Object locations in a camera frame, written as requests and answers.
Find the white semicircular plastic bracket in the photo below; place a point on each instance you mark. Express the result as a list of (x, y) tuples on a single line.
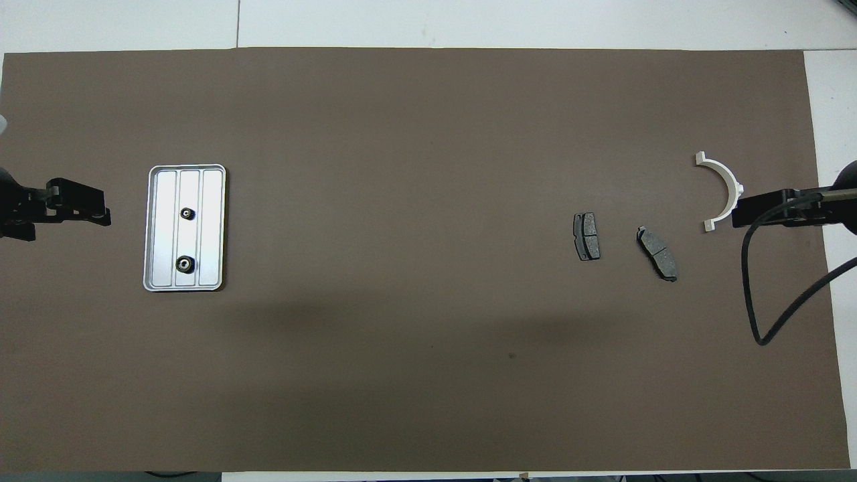
[(726, 179)]

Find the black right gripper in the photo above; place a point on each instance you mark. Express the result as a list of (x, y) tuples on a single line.
[(803, 211)]

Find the silver metal tray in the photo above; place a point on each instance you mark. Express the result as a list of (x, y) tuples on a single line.
[(211, 201)]

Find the black rubber bushing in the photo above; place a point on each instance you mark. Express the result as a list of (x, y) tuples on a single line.
[(185, 265)]

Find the brown table mat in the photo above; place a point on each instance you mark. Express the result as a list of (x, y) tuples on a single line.
[(428, 134)]

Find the small black bearing gear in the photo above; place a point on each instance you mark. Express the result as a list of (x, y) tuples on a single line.
[(188, 213)]

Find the rectangular grey brake pad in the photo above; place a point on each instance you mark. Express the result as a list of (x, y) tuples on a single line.
[(589, 244)]

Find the elongated grey brake pad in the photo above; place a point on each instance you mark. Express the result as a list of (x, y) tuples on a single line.
[(659, 258)]

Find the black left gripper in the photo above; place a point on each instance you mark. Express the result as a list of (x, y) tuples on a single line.
[(73, 197)]

